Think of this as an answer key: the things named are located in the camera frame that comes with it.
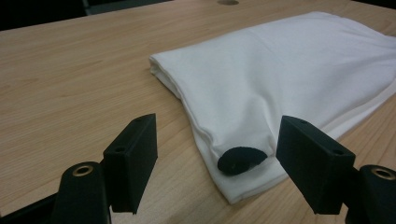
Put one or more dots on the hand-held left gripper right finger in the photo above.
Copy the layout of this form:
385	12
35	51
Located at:
314	165

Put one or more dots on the white cartoon print tank top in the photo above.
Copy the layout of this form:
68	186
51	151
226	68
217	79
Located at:
264	77

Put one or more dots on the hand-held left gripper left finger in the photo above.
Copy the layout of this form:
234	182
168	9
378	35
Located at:
132	165

